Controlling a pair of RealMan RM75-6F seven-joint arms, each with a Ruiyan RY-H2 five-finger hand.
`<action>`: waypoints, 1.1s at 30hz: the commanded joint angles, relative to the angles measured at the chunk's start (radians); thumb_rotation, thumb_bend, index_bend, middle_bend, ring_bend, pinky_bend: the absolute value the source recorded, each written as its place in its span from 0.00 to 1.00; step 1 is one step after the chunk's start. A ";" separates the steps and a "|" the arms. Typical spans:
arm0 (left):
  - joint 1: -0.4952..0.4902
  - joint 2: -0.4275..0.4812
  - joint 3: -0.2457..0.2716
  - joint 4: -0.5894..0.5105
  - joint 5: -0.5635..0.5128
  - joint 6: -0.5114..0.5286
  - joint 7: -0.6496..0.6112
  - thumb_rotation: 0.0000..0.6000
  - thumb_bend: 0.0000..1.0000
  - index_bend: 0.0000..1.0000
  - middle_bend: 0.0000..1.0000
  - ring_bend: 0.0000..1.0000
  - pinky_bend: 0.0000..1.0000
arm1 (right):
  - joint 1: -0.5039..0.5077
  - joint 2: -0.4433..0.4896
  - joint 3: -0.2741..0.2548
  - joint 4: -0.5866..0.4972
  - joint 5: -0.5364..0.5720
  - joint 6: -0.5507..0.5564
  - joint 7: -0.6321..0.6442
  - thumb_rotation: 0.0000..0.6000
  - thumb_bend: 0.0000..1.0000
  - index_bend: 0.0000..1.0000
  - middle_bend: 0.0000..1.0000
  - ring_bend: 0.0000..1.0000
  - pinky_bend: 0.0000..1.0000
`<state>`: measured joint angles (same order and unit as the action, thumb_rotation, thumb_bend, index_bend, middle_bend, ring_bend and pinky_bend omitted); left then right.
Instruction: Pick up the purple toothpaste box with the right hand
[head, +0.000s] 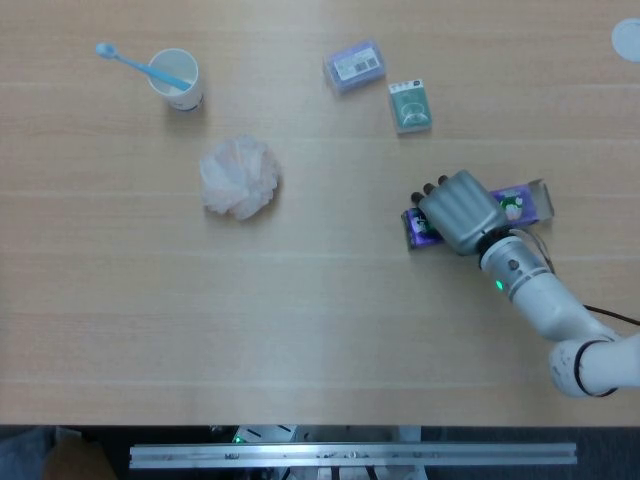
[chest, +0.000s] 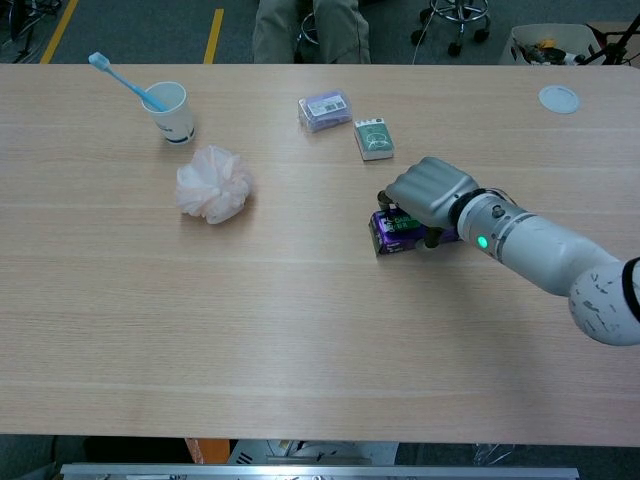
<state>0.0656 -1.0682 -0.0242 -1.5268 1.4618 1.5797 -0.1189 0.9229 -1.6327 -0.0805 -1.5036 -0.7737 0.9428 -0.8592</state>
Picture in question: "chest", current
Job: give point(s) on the aluminium profile rail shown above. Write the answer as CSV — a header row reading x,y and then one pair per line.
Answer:
x,y
320,472

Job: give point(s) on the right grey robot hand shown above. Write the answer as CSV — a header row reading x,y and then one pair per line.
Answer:
x,y
432,192

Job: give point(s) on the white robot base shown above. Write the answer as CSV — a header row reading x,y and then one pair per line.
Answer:
x,y
310,452

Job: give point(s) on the blue toothbrush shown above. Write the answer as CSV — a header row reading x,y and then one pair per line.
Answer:
x,y
131,85

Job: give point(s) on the orange object under table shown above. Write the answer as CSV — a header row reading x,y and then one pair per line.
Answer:
x,y
202,450

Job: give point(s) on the purple soap in clear box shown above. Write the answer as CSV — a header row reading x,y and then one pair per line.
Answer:
x,y
326,110

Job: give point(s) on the purple toothpaste box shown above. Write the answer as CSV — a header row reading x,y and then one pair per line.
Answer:
x,y
395,235

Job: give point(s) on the chrome swivel stool base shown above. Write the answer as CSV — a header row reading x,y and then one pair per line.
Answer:
x,y
457,22

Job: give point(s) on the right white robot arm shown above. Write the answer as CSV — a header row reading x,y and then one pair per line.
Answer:
x,y
540,250

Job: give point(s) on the seated person in khaki trousers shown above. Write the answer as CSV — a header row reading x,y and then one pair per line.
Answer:
x,y
312,30

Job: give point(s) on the white paper cup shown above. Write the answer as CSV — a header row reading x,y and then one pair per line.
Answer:
x,y
172,117

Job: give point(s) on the white bin with tools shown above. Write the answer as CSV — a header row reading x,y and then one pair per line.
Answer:
x,y
547,45

